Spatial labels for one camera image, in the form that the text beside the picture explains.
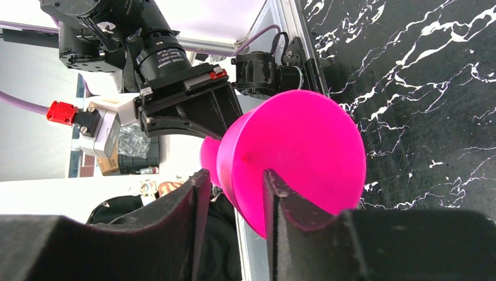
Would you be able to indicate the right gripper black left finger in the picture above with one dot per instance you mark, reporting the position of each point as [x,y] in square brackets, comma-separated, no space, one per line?
[160,241]

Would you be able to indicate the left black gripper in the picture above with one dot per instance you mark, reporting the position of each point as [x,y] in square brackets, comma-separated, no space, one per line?
[197,101]

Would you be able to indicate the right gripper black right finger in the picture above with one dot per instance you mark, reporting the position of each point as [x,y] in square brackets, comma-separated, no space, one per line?
[307,243]

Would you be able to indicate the magenta wine glass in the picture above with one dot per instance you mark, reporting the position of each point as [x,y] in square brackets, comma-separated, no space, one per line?
[309,140]

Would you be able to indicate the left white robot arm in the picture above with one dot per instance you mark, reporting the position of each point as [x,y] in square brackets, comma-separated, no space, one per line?
[109,36]

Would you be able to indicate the cardboard box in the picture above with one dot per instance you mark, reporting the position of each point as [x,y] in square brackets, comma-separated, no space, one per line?
[109,166]

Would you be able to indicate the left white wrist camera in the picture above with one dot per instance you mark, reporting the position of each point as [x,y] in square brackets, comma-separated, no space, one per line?
[98,121]

